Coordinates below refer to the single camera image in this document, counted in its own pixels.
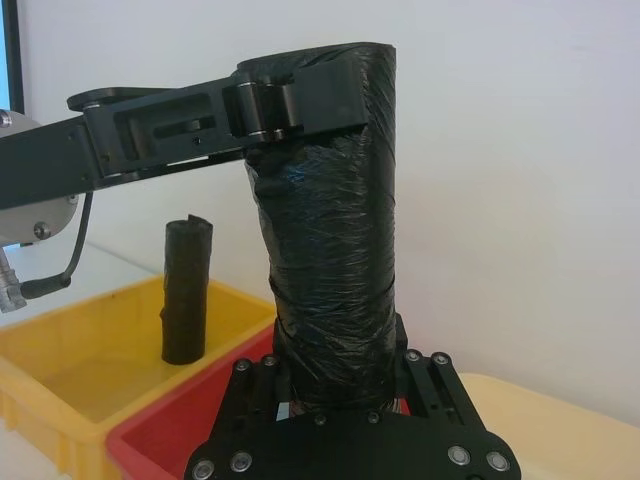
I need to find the large black roll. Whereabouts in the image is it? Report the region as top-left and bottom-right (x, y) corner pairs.
(236, 42), (401, 414)

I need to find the small black wrapped roll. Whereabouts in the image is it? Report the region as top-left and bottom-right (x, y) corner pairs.
(159, 214), (215, 365)

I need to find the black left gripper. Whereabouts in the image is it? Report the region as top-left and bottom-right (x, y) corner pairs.
(0, 56), (372, 212)

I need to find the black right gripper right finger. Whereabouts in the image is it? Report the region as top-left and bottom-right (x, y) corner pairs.
(393, 313), (469, 422)

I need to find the yellow plastic bin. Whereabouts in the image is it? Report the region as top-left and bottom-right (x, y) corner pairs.
(0, 273), (276, 480)

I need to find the black framed panel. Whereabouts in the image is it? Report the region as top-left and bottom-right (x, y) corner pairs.
(0, 0), (26, 114)

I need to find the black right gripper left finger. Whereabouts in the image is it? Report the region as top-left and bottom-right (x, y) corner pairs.
(219, 319), (302, 422)

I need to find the red plastic bin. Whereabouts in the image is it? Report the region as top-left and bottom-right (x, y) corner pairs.
(105, 327), (277, 480)

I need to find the thin dark cable silver plug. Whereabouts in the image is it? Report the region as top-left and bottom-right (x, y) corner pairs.
(0, 192), (95, 315)

